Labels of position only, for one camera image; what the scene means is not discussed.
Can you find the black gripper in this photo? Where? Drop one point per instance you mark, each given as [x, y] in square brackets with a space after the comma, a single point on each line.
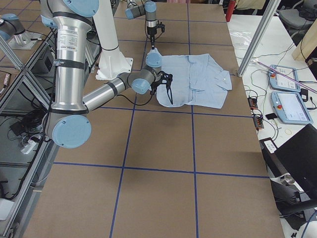
[169, 94]
[150, 31]

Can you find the light blue button shirt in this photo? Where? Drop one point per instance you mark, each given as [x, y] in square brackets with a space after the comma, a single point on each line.
[197, 80]

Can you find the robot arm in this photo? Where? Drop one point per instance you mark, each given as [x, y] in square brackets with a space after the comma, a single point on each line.
[147, 9]
[73, 19]

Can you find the red cylinder tube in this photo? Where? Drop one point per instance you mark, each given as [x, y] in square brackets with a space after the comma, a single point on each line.
[230, 9]

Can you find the far teach pendant tablet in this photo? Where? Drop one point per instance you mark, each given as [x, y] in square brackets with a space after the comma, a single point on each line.
[279, 82]

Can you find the teach pendant tablet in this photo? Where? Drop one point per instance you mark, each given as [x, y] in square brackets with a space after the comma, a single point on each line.
[290, 108]
[279, 82]

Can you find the near teach pendant tablet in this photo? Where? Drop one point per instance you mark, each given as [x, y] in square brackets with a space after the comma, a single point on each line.
[290, 108]

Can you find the black laptop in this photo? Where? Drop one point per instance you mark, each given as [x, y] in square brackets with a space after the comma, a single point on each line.
[297, 156]

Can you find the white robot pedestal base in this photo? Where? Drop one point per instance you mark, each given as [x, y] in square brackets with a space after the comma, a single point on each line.
[112, 61]

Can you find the aluminium frame post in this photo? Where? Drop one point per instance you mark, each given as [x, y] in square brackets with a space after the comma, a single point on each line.
[261, 28]

